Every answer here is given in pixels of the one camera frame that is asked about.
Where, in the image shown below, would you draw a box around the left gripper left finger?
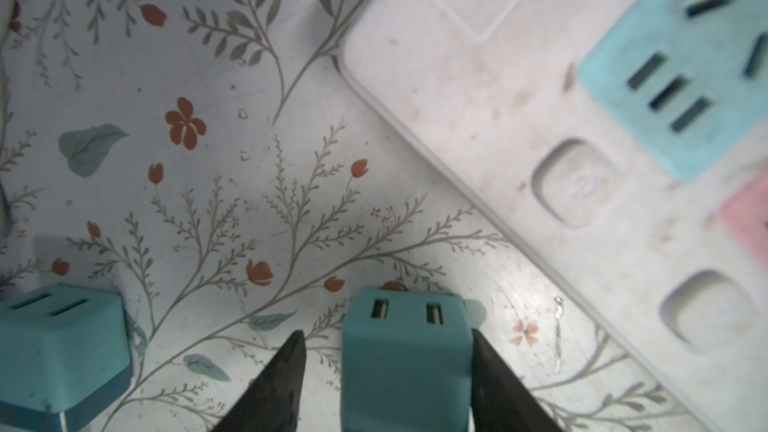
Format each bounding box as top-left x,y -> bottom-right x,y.
212,330 -> 306,432

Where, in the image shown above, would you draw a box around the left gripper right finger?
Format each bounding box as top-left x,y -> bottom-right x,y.
471,329 -> 562,432

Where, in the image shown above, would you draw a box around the teal charger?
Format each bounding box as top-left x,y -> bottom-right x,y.
340,288 -> 473,431
1,284 -> 132,431

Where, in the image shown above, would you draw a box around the teal charger beside blue cube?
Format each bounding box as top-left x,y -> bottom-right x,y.
1,284 -> 132,431

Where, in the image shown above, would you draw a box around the floral table mat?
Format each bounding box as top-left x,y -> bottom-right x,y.
1,0 -> 700,431

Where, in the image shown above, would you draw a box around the white multicolour power strip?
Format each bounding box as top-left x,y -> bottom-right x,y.
340,0 -> 767,431

